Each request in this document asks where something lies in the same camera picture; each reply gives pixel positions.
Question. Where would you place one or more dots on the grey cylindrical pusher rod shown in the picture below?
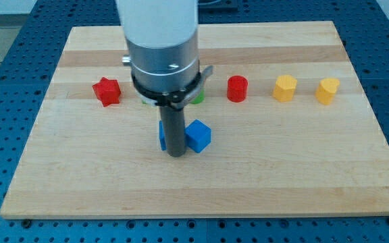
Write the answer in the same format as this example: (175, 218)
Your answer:
(174, 130)

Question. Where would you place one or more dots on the black clamp ring mount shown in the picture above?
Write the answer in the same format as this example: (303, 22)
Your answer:
(177, 99)

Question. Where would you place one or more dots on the blue triangle block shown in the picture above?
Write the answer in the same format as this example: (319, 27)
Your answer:
(162, 136)

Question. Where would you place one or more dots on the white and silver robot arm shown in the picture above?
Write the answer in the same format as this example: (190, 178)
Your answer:
(163, 54)

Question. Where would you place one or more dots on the red star block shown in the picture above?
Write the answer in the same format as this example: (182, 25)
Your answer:
(107, 91)

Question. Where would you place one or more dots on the green block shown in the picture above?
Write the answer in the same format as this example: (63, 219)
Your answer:
(199, 98)

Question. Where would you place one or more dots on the blue cube block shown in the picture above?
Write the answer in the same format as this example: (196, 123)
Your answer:
(198, 136)

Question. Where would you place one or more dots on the red cylinder block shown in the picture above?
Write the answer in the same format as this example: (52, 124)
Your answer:
(237, 88)

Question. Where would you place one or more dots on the yellow hexagon block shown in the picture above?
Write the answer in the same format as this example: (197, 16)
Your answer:
(284, 88)

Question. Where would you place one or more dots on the wooden board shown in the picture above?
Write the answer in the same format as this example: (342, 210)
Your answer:
(266, 158)

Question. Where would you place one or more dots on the yellow heart block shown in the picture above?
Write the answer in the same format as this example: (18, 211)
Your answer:
(327, 90)

